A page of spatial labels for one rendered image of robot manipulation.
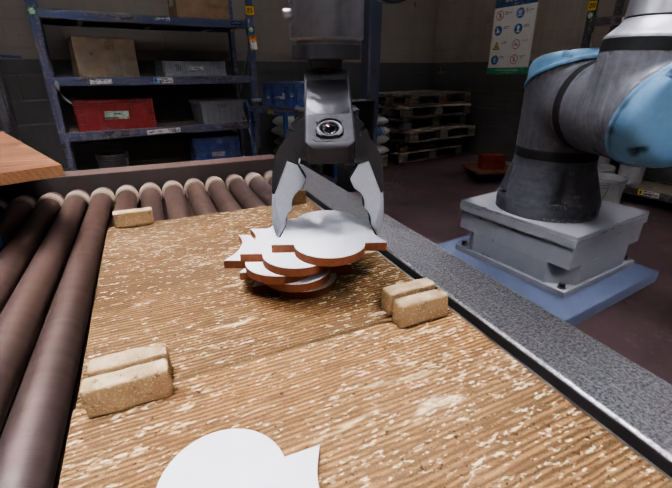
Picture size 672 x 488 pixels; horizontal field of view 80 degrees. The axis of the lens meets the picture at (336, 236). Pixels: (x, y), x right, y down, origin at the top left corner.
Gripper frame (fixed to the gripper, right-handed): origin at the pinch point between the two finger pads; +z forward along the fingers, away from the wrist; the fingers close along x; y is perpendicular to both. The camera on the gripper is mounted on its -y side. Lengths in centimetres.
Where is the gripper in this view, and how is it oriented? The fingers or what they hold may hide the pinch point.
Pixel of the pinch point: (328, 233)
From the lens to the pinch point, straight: 46.9
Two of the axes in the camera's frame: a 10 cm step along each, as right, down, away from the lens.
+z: 0.0, 9.2, 3.9
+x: -10.0, 0.2, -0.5
